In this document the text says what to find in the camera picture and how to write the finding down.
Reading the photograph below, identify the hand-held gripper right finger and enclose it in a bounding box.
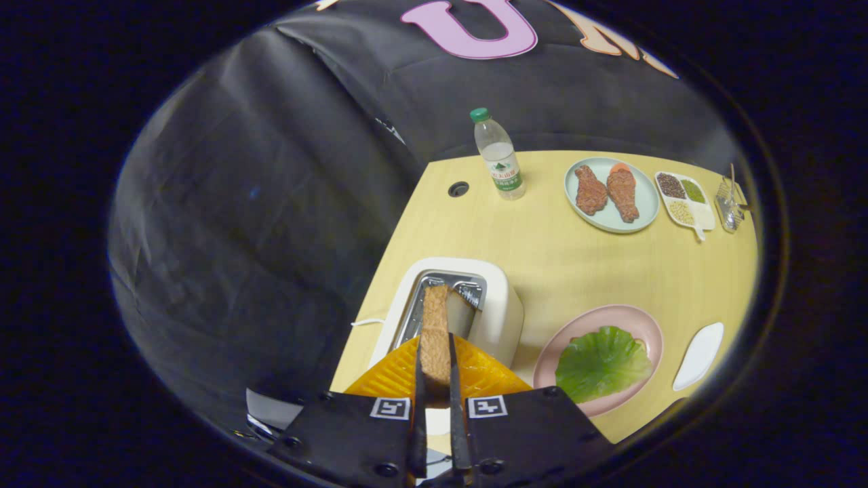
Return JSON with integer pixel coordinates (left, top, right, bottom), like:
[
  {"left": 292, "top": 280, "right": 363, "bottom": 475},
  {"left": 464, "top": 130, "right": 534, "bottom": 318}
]
[{"left": 448, "top": 332, "right": 614, "bottom": 488}]

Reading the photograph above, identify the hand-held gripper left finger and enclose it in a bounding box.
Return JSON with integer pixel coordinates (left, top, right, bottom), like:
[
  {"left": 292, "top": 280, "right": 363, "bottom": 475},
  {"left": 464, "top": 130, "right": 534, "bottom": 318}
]
[{"left": 268, "top": 335, "right": 429, "bottom": 488}]

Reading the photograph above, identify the green lettuce leaf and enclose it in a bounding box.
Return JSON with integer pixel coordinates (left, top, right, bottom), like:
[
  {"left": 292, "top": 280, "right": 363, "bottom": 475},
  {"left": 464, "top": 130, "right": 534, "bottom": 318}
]
[{"left": 555, "top": 326, "right": 654, "bottom": 405}]

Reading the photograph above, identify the brown bread slice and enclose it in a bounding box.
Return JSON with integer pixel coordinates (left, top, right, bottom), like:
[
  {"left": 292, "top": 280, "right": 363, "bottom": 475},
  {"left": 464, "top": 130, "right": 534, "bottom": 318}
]
[{"left": 419, "top": 285, "right": 454, "bottom": 407}]

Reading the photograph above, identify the white toaster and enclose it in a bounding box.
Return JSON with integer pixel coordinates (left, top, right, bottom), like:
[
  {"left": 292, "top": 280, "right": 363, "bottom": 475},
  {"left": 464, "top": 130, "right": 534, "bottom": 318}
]
[{"left": 368, "top": 257, "right": 525, "bottom": 370}]

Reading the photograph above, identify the pink round plate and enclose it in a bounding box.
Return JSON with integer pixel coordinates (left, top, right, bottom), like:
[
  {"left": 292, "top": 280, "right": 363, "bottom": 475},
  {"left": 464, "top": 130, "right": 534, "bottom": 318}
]
[{"left": 532, "top": 304, "right": 664, "bottom": 418}]

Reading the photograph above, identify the white square plate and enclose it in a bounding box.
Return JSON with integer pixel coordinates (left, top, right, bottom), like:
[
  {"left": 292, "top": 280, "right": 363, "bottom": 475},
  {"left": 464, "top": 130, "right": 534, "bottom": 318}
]
[{"left": 673, "top": 322, "right": 725, "bottom": 392}]

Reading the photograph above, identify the black backdrop cloth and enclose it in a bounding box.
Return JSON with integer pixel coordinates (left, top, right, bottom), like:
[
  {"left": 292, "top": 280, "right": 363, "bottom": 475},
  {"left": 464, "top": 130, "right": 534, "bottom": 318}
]
[{"left": 108, "top": 0, "right": 740, "bottom": 434}]

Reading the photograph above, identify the brown meat piece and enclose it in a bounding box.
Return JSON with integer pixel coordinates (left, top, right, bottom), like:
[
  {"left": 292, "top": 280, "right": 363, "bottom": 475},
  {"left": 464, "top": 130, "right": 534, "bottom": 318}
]
[
  {"left": 575, "top": 165, "right": 609, "bottom": 216},
  {"left": 607, "top": 166, "right": 640, "bottom": 224}
]

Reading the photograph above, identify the pale blue oval plate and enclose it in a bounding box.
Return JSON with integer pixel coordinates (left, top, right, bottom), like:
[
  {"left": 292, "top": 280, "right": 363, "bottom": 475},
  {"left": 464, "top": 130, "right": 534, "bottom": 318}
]
[{"left": 564, "top": 157, "right": 660, "bottom": 235}]

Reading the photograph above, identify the clear water bottle green cap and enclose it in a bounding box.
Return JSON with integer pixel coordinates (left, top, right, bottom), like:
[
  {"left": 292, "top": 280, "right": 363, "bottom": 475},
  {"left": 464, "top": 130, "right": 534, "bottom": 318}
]
[{"left": 470, "top": 107, "right": 526, "bottom": 201}]

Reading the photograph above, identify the white divided dish with beans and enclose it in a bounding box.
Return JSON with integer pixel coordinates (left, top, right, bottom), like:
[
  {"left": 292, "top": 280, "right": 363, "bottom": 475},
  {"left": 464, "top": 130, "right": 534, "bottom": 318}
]
[{"left": 654, "top": 171, "right": 717, "bottom": 243}]

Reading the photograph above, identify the wire mesh utensil holder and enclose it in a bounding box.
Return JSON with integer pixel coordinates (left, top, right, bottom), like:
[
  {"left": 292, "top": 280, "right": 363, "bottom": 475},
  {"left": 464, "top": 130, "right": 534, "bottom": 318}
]
[{"left": 715, "top": 176, "right": 747, "bottom": 234}]

